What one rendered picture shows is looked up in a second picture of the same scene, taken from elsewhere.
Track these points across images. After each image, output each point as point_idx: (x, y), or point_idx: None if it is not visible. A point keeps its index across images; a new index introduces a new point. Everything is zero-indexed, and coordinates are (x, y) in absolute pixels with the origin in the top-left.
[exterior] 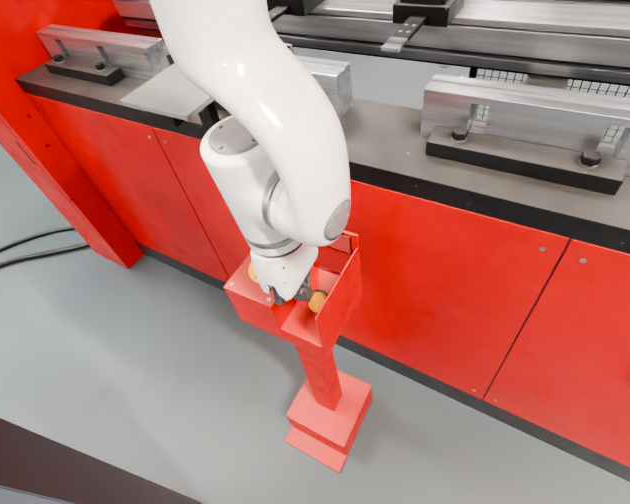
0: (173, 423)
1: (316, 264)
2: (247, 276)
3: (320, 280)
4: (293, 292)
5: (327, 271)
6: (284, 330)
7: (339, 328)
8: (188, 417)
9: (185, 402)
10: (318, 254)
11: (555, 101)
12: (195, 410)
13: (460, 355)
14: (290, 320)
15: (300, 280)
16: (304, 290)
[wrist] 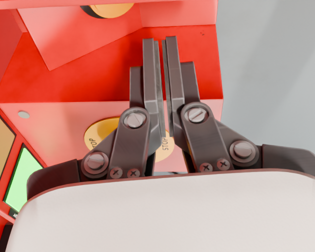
0: (250, 11)
1: (28, 47)
2: (170, 157)
3: (59, 21)
4: (294, 199)
5: (24, 24)
6: (215, 14)
7: None
8: (240, 2)
9: (228, 15)
10: None
11: None
12: (231, 1)
13: None
14: (186, 16)
15: (224, 213)
16: (181, 101)
